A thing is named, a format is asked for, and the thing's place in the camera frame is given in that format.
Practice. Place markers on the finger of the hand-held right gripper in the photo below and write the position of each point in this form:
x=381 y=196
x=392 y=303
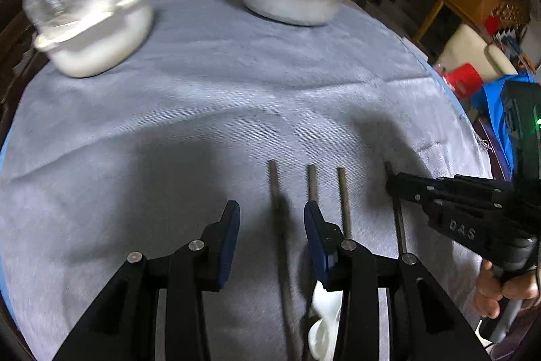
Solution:
x=448 y=185
x=465 y=225

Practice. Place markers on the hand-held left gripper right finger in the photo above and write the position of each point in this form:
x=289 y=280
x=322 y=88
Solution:
x=315 y=238

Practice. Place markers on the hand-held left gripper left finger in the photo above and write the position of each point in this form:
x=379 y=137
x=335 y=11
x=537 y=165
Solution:
x=228 y=234

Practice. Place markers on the dark metal chopstick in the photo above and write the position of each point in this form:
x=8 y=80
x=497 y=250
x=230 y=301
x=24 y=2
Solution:
x=281 y=242
x=400 y=225
x=312 y=183
x=345 y=204

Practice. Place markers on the person's right hand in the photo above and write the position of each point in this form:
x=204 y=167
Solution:
x=486 y=293

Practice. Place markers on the bright blue garment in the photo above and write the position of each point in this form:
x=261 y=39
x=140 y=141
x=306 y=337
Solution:
x=490 y=111

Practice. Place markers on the red plastic stool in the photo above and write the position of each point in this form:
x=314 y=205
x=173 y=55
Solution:
x=463 y=79

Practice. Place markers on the white ceramic spoon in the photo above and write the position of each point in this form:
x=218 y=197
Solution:
x=323 y=327

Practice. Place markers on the light blue table cover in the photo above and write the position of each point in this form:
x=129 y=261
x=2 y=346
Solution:
x=439 y=77

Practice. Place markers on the cream chair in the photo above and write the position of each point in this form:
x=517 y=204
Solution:
x=465 y=48

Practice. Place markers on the grey table cloth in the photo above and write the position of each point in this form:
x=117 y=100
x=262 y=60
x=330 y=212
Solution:
x=190 y=111

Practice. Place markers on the orange wooden cabinet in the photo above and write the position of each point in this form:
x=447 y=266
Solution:
x=465 y=1

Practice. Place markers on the white ceramic pot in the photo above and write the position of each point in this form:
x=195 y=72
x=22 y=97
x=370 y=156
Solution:
x=105 y=48

